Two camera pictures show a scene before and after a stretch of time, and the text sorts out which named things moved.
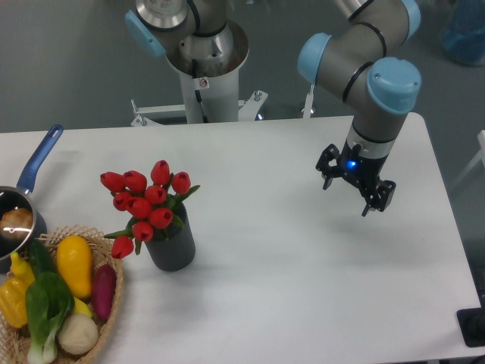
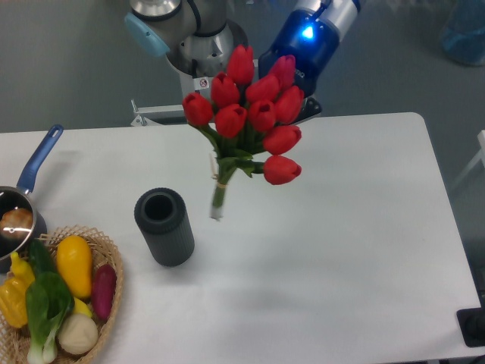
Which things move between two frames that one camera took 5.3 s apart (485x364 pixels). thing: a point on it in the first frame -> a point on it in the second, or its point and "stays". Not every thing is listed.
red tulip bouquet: x=151 y=205 -> x=249 y=120
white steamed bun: x=77 y=334 stays
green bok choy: x=48 y=299 stays
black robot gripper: x=358 y=170 -> x=312 y=42
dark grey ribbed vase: x=173 y=248 stays
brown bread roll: x=17 y=224 stays
